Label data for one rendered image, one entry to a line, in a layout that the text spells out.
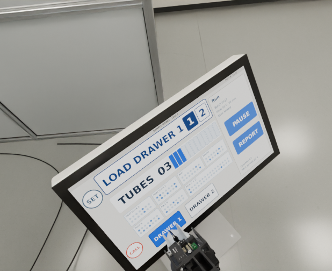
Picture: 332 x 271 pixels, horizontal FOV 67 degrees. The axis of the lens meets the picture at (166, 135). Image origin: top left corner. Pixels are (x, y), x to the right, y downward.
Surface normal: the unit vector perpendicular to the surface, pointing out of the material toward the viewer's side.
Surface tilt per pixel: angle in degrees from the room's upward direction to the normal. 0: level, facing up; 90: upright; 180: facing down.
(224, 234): 3
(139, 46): 90
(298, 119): 0
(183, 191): 50
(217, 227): 3
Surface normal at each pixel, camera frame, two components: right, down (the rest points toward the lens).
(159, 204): 0.43, 0.21
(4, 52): 0.06, 0.87
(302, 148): -0.07, -0.48
